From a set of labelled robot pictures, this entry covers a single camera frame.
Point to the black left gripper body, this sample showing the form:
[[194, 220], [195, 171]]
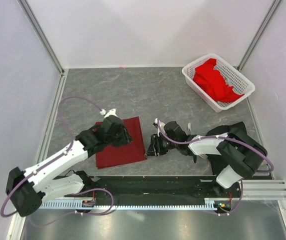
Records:
[[120, 138]]

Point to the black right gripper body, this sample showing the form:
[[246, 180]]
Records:
[[162, 146]]

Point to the dark red cloth napkin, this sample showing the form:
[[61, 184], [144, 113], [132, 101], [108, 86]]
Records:
[[130, 153]]

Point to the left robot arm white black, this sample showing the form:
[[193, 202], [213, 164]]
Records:
[[28, 189]]

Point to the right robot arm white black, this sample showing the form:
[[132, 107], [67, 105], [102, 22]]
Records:
[[232, 153]]

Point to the silver fork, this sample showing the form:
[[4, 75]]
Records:
[[204, 156]]

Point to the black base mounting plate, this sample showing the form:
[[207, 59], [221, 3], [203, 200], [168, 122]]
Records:
[[194, 186]]

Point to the black round plate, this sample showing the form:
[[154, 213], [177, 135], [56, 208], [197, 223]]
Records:
[[217, 162]]

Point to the bright red cloth in basket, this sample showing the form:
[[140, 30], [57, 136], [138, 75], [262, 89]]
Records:
[[213, 83]]

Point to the white plastic basket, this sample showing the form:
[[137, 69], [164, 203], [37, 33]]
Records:
[[241, 85]]

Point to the blue-white cable duct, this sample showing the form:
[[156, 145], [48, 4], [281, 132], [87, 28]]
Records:
[[75, 204]]

